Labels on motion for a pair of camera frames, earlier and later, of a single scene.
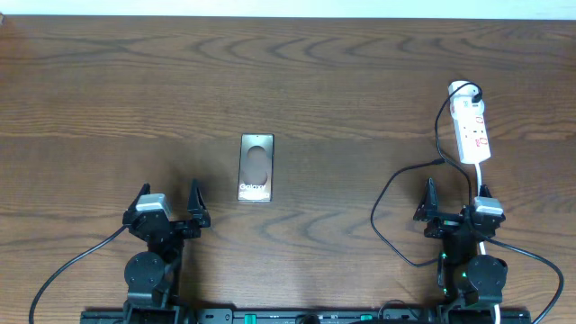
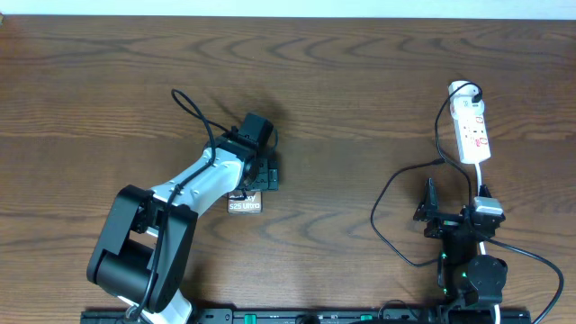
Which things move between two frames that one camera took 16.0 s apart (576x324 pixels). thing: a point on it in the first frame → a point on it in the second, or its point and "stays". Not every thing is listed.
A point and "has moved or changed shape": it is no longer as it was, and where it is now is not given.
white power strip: x=469 y=113 stays
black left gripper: x=197 y=221 → x=269 y=181
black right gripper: x=427 y=211 stays
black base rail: x=304 y=317 stays
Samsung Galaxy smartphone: x=256 y=167 has moved or changed shape
